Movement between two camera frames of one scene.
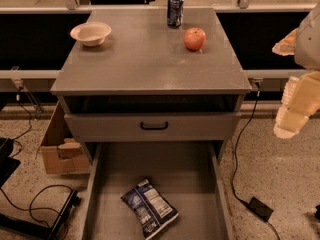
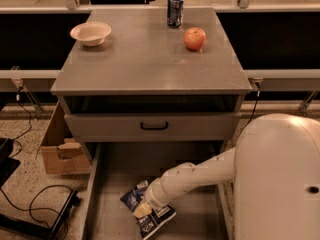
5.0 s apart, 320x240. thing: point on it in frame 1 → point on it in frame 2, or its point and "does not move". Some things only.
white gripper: (309, 47) → (154, 196)
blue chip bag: (153, 210) does not move
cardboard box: (63, 155) does not move
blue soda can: (175, 11) does not move
